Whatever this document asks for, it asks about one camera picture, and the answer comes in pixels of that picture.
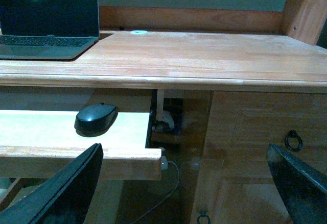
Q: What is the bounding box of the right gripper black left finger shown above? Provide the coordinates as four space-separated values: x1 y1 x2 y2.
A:
1 143 103 223

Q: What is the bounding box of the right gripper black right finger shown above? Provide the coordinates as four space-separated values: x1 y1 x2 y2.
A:
267 143 326 223

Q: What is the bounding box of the white cable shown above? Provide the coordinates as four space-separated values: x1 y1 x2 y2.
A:
132 159 180 224

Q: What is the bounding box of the lower black ring handle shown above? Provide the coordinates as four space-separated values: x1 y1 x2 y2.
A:
196 211 211 224

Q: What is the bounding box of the grey laptop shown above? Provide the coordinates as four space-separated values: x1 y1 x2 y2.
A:
1 0 100 60

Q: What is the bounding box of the black ring drawer handle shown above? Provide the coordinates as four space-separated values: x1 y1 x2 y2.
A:
284 130 303 152

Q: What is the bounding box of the black computer mouse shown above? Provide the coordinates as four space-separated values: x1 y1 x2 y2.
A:
74 103 118 136

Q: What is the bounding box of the wooden desk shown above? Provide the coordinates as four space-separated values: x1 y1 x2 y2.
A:
1 0 326 223

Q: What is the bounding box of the white desk grommet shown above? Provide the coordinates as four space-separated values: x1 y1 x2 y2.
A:
130 30 148 35

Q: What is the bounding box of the wooden keyboard tray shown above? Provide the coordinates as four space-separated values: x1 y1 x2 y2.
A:
1 110 161 180

